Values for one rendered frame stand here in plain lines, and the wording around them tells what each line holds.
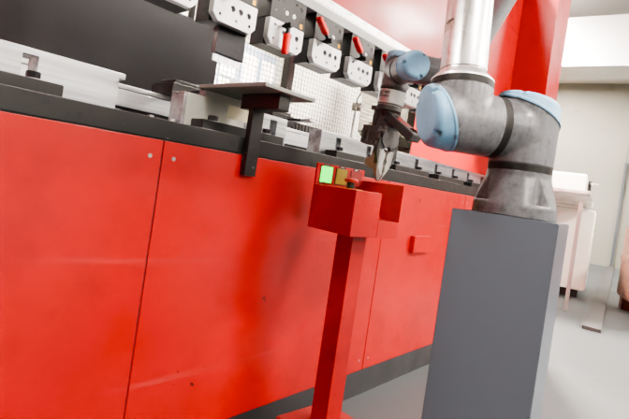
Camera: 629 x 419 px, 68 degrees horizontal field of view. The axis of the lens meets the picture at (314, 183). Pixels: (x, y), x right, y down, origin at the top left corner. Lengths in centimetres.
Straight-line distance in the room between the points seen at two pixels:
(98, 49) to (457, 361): 143
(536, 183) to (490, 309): 24
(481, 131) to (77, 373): 93
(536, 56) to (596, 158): 735
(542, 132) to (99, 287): 93
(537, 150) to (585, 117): 971
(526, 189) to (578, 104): 980
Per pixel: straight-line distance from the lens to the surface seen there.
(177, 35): 193
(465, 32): 94
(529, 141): 93
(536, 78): 322
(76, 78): 116
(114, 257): 110
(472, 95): 89
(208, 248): 123
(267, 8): 151
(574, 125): 1062
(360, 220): 122
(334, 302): 134
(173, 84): 152
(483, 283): 91
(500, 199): 91
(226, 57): 141
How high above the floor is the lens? 79
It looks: level
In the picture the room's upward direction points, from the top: 8 degrees clockwise
